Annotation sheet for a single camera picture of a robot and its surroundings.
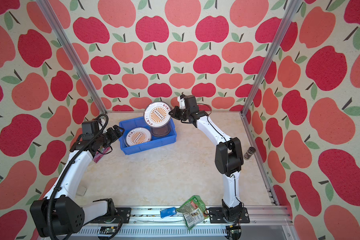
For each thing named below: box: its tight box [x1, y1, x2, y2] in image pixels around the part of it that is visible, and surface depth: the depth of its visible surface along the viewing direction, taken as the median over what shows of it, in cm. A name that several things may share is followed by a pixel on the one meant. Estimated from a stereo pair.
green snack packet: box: [176, 195, 209, 231], surface depth 76 cm
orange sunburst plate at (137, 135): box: [125, 127, 152, 147], surface depth 104 cm
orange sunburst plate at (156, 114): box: [143, 101, 172, 128], surface depth 92 cm
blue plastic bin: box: [118, 117, 177, 155], surface depth 101 cm
